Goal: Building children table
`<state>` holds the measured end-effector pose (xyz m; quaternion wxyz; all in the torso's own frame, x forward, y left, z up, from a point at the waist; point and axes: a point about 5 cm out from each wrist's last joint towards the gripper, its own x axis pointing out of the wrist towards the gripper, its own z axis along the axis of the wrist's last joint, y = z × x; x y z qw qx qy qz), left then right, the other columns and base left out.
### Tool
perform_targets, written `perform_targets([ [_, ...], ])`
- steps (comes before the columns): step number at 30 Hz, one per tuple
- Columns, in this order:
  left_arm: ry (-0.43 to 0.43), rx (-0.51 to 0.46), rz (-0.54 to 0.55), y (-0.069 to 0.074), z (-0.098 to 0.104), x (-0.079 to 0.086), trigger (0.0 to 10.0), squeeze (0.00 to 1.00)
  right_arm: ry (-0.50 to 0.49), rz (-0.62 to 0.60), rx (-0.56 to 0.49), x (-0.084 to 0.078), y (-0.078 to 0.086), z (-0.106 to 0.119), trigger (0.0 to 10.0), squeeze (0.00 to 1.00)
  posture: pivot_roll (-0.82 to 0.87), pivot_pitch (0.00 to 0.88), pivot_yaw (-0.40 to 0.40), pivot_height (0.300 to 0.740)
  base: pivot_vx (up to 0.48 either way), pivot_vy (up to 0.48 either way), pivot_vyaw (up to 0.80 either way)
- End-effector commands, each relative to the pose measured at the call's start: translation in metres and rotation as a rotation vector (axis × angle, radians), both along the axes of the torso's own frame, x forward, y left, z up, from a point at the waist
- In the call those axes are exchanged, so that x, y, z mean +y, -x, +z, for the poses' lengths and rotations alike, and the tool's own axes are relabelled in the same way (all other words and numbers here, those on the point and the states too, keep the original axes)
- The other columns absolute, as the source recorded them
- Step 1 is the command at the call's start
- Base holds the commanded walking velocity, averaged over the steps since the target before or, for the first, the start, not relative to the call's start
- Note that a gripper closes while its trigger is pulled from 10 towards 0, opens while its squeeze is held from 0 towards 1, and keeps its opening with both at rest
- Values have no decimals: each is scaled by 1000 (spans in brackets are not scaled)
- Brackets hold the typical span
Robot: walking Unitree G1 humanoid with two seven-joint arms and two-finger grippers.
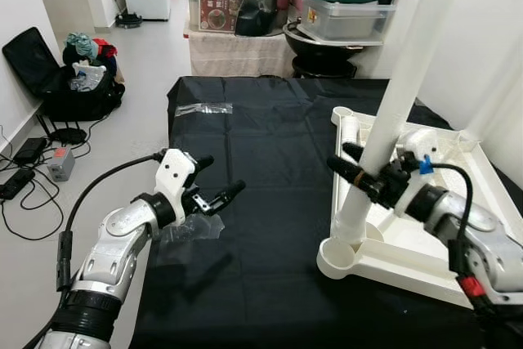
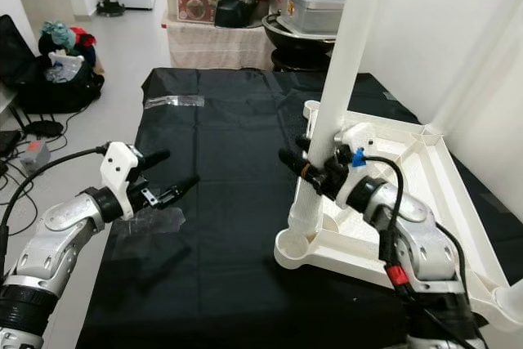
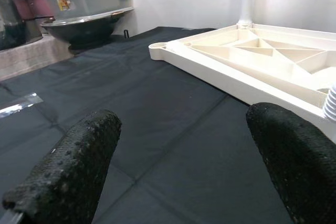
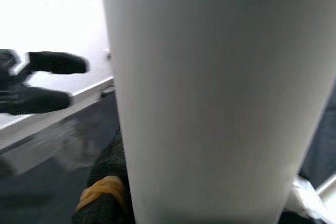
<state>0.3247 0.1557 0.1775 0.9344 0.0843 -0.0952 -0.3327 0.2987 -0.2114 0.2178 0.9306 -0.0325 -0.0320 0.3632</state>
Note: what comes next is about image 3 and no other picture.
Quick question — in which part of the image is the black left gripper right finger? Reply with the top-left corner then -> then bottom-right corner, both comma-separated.
245,102 -> 336,224

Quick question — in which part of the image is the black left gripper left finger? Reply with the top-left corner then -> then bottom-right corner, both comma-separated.
2,108 -> 122,224

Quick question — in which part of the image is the clear tape strip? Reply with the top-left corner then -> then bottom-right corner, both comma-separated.
0,92 -> 44,119

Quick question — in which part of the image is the black tablecloth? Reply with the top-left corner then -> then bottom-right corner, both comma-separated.
0,26 -> 297,224

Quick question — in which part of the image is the maroon plastic tub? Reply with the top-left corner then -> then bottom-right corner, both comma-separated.
12,0 -> 53,22

